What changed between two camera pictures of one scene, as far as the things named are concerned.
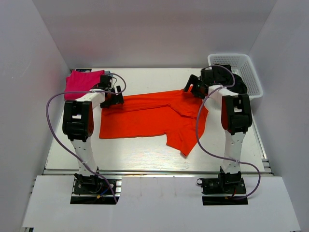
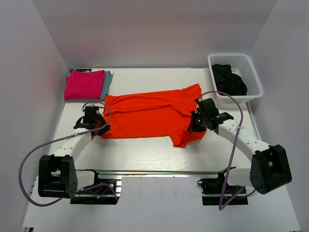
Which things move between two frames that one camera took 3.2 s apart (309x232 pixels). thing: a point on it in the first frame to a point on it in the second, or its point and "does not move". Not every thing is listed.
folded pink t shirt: (81, 80) does not move
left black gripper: (118, 98) to (105, 128)
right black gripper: (193, 80) to (193, 127)
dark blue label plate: (83, 70) does not move
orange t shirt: (178, 115) does not move
